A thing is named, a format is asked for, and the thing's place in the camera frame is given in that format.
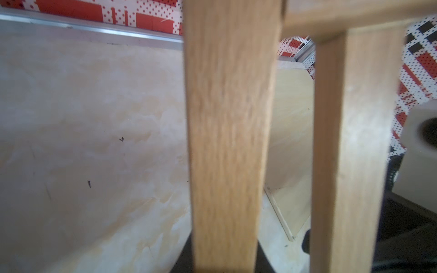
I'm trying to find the plywood board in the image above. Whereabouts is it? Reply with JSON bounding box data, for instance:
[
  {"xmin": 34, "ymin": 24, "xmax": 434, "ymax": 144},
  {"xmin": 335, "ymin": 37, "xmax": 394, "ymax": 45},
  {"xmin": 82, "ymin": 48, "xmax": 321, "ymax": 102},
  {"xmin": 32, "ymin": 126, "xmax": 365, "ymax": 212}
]
[{"xmin": 265, "ymin": 60, "xmax": 314, "ymax": 241}]

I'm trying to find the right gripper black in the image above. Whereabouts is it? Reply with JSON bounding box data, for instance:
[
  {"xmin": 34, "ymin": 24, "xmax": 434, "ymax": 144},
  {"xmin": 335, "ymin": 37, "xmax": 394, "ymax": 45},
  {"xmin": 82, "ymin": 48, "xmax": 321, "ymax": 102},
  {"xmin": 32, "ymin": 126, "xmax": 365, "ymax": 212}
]
[{"xmin": 302, "ymin": 190, "xmax": 437, "ymax": 273}]

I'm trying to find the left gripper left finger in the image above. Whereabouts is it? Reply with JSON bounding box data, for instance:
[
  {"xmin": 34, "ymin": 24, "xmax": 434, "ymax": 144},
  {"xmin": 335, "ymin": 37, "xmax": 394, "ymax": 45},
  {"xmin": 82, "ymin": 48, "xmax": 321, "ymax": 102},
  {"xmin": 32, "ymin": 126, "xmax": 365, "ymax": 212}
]
[{"xmin": 170, "ymin": 233, "xmax": 193, "ymax": 273}]

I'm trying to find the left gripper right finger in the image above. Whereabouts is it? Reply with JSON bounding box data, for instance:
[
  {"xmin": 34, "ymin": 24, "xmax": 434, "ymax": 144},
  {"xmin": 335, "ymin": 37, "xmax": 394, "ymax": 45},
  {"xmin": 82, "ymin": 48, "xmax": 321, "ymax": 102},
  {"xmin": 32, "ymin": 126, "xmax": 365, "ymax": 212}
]
[{"xmin": 256, "ymin": 242, "xmax": 275, "ymax": 273}]

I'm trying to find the wooden easel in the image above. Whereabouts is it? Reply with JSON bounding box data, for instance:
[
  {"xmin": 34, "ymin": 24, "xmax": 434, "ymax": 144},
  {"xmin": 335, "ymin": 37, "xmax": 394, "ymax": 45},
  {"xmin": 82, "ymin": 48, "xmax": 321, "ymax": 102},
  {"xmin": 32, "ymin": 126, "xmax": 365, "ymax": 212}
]
[{"xmin": 183, "ymin": 1, "xmax": 437, "ymax": 273}]

